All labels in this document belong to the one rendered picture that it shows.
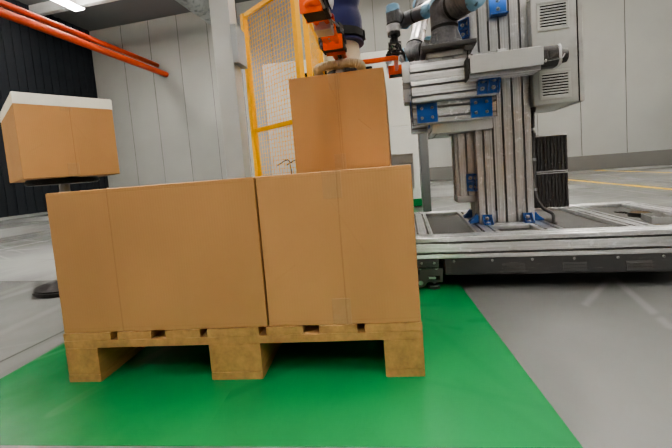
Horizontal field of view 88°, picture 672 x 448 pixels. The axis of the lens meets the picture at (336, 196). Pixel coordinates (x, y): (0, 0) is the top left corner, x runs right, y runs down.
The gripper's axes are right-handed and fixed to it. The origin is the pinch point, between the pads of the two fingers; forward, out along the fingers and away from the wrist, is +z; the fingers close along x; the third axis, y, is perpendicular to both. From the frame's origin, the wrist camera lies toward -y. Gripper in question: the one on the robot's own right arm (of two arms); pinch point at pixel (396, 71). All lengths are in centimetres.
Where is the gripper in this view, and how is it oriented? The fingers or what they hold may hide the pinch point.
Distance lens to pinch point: 212.9
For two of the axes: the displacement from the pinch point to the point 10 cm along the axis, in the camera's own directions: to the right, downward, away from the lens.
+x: 9.8, -0.6, -1.7
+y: -1.7, 0.8, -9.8
